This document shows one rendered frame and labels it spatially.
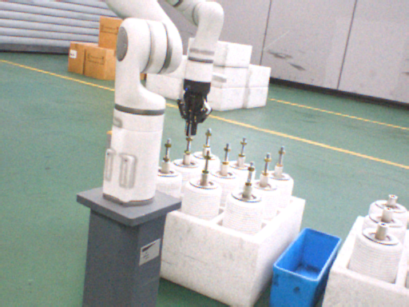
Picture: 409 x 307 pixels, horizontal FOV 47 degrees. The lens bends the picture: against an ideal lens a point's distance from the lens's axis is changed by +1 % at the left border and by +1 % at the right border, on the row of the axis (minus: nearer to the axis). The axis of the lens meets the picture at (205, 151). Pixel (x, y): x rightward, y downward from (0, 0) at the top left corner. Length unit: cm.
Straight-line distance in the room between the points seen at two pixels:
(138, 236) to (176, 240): 33
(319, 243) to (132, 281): 66
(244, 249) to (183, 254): 17
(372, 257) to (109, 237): 54
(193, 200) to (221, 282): 21
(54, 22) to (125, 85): 604
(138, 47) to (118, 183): 25
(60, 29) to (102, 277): 611
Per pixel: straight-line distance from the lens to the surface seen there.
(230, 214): 113
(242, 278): 114
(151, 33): 81
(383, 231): 107
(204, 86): 126
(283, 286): 115
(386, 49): 634
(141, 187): 86
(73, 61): 517
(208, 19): 123
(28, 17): 660
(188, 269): 120
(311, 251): 141
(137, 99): 81
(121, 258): 89
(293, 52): 675
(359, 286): 106
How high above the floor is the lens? 63
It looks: 15 degrees down
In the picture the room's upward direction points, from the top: 8 degrees clockwise
